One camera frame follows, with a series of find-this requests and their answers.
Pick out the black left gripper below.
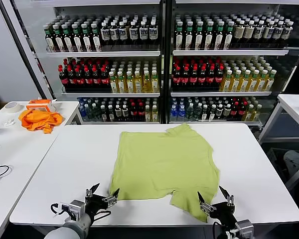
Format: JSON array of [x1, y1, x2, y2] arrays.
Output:
[[84, 183, 120, 222]]

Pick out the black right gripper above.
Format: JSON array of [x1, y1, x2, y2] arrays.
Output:
[[197, 185, 239, 229]]

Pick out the light green t-shirt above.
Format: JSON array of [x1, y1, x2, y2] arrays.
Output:
[[109, 123, 220, 223]]

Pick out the blue water bottle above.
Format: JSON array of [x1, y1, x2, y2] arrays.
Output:
[[169, 104, 178, 120], [78, 101, 87, 118], [177, 104, 186, 120]]

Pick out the grey bag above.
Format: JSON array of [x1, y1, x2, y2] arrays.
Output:
[[283, 150, 299, 175]]

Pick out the small red-cap cola bottle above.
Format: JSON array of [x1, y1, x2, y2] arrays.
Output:
[[129, 99, 138, 121], [230, 101, 239, 120], [238, 101, 247, 120], [137, 99, 145, 121]]

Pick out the white side table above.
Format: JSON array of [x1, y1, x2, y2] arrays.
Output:
[[0, 101, 80, 239]]

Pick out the crumpled orange cloth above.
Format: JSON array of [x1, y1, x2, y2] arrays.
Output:
[[18, 109, 64, 134]]

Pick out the orange and white box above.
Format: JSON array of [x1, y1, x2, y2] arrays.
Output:
[[25, 99, 57, 114]]

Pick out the white table grey legs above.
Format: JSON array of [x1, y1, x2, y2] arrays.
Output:
[[258, 94, 299, 191]]

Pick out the masking tape roll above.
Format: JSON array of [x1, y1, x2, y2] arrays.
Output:
[[4, 101, 22, 114]]

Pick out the drinks shelf unit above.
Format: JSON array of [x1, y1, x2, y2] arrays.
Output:
[[165, 0, 299, 127], [12, 0, 166, 125]]

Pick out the green-cap dark tea bottle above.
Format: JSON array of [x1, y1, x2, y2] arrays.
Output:
[[224, 21, 234, 50], [205, 21, 214, 50], [90, 23, 102, 52], [80, 23, 92, 52], [184, 21, 194, 50], [71, 23, 83, 52], [174, 21, 184, 50], [215, 21, 224, 50], [61, 23, 73, 52], [44, 23, 56, 52], [52, 23, 64, 52], [195, 21, 204, 50]]

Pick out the white-cap blue-label dark bottle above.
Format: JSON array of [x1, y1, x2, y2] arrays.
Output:
[[109, 21, 119, 47], [273, 20, 284, 48], [129, 21, 139, 47], [118, 21, 127, 47], [149, 20, 157, 47], [139, 21, 149, 47], [100, 21, 110, 47], [254, 20, 264, 48], [263, 20, 274, 48], [282, 20, 294, 48]]

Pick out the black slanted pole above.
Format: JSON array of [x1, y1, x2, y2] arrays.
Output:
[[0, 0, 50, 100]]

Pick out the white-cap beige-label bottle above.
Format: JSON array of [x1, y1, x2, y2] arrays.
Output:
[[244, 20, 255, 48], [234, 20, 244, 48]]

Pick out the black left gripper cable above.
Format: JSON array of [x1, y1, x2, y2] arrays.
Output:
[[93, 210, 113, 222]]

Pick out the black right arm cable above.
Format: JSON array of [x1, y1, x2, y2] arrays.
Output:
[[212, 220, 230, 239]]

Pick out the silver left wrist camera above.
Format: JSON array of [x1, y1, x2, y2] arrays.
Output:
[[68, 199, 87, 221]]

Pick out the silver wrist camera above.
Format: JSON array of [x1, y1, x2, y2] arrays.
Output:
[[68, 199, 87, 221], [235, 219, 254, 239]]

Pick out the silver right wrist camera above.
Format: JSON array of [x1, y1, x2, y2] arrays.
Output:
[[235, 219, 254, 239]]

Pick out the black left camera cable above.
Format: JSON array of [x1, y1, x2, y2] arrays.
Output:
[[50, 203, 70, 216]]

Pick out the thin black table cable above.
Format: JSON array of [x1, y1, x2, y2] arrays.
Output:
[[0, 154, 13, 182]]

